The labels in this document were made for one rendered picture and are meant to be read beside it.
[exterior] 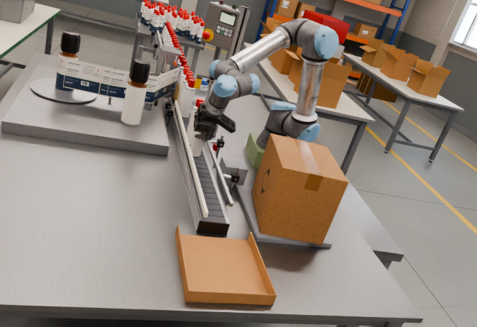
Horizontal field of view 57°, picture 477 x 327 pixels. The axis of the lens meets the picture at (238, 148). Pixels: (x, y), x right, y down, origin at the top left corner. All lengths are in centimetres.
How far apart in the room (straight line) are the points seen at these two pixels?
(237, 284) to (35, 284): 55
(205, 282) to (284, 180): 43
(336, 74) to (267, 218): 231
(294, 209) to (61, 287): 78
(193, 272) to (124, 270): 20
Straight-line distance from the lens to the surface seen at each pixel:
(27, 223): 147
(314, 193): 154
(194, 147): 189
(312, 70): 186
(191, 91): 226
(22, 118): 201
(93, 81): 226
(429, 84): 609
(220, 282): 136
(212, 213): 156
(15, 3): 383
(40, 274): 130
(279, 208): 154
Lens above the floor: 170
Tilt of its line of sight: 23 degrees down
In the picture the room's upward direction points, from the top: 17 degrees clockwise
